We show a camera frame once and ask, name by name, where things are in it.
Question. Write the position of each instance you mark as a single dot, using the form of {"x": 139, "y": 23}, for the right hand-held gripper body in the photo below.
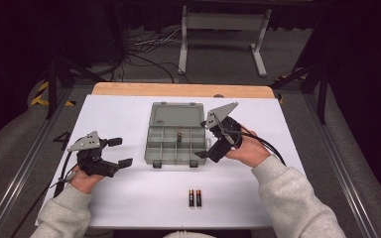
{"x": 226, "y": 135}

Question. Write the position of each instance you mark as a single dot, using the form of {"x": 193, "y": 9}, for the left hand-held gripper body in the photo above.
{"x": 94, "y": 163}

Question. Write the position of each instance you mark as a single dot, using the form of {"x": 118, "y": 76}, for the grey transparent compartment storage box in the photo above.
{"x": 165, "y": 145}

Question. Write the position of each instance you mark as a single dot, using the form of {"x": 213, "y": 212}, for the person's left hand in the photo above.
{"x": 84, "y": 181}

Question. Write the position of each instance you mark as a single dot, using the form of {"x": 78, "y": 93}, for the person's right hand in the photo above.
{"x": 249, "y": 152}

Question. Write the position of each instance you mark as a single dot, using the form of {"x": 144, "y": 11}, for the white table cover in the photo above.
{"x": 145, "y": 198}

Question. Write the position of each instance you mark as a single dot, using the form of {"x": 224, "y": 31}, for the person's grey sweatshirt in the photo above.
{"x": 188, "y": 234}

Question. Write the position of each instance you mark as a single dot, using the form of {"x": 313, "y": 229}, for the yellow and black floor tape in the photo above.
{"x": 41, "y": 95}

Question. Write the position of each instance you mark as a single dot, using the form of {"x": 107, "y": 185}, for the black tripod stand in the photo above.
{"x": 320, "y": 86}
{"x": 53, "y": 82}

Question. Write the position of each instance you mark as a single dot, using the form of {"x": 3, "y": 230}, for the aluminium floor rail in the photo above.
{"x": 20, "y": 165}
{"x": 340, "y": 172}

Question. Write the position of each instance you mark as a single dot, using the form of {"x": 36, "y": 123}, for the metal stand frame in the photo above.
{"x": 225, "y": 21}

